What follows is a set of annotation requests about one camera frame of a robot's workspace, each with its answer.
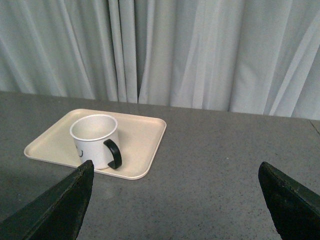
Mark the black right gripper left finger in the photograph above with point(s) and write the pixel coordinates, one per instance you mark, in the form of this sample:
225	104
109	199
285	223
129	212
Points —
57	214

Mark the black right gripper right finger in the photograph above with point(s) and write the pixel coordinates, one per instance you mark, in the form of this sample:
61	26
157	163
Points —
294	208

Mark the white pleated curtain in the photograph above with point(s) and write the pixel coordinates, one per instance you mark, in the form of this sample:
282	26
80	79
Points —
246	56

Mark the cream rectangular tray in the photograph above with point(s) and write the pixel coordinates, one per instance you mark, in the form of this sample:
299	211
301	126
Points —
139	137

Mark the white mug black handle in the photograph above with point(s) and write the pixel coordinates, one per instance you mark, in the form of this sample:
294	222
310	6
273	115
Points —
96	138

